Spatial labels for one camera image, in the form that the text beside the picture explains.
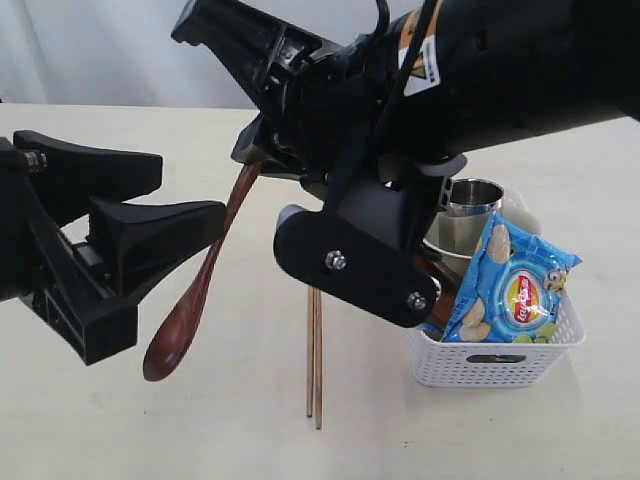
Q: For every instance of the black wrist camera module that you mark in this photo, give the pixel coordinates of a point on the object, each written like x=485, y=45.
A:
x=360, y=247

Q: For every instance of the shiny steel cup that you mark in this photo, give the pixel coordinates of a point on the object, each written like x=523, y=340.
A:
x=473, y=196

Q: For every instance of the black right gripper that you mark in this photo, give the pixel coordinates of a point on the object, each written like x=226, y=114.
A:
x=455, y=76

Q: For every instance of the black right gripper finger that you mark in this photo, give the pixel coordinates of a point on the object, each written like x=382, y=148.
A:
x=258, y=142

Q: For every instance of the light wooden chopstick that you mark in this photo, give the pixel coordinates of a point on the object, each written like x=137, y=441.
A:
x=310, y=353

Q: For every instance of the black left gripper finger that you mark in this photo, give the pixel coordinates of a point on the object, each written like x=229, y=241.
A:
x=261, y=52

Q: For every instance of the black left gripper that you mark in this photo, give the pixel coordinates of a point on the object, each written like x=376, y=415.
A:
x=47, y=183

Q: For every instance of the blue chips bag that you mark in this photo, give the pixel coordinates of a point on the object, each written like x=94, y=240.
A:
x=512, y=290

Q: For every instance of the dark brown wooden spoon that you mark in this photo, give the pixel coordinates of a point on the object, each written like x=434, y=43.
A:
x=177, y=332

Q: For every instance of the dark wooden chopstick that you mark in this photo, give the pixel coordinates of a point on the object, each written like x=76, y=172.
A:
x=318, y=346

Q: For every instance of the pale green ceramic bowl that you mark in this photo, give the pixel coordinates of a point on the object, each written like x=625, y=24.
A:
x=456, y=239

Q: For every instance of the dark brown wooden plate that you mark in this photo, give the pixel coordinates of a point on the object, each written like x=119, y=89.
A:
x=449, y=282

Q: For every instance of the white plastic perforated basket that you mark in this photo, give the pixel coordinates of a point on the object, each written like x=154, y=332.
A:
x=492, y=365

